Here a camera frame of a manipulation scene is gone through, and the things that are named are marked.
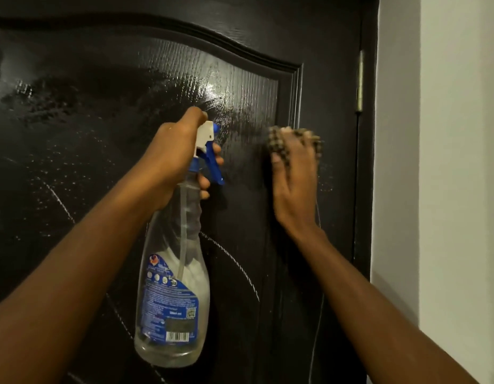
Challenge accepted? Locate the person's left hand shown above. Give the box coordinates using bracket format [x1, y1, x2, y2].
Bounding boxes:
[139, 106, 225, 213]

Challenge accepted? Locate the person's right forearm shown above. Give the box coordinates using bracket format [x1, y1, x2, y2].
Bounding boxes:
[289, 226, 480, 384]

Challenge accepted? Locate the metal door hinge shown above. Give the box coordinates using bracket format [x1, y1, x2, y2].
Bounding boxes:
[355, 50, 365, 113]

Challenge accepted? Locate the clear spray bottle blue trigger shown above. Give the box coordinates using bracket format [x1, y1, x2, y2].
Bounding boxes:
[134, 121, 225, 369]

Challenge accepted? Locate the dark door frame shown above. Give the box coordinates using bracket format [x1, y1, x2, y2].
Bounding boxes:
[353, 0, 380, 281]

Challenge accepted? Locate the person's right hand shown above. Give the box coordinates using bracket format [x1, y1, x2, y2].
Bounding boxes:
[271, 126, 327, 239]

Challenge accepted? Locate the checkered cleaning cloth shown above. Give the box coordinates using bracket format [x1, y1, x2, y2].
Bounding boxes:
[266, 125, 325, 169]

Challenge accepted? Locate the person's left forearm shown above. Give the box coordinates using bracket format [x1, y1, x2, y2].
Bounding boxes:
[0, 178, 176, 384]

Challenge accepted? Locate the dark wooden door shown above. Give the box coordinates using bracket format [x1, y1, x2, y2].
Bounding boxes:
[0, 0, 363, 384]

